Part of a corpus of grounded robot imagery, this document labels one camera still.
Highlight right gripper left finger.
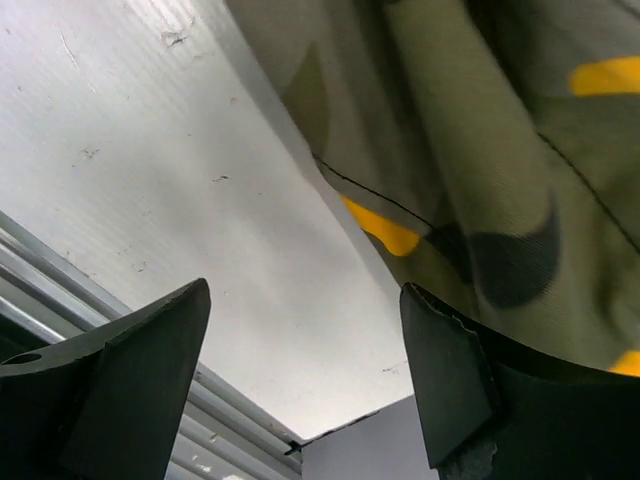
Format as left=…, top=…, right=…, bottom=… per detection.
left=1, top=279, right=211, bottom=479

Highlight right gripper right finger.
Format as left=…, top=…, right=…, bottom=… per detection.
left=400, top=283, right=639, bottom=479

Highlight yellow green camouflage trousers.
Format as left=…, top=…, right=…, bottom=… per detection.
left=228, top=1, right=639, bottom=376

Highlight aluminium rail frame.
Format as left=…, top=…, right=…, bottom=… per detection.
left=1, top=216, right=302, bottom=479

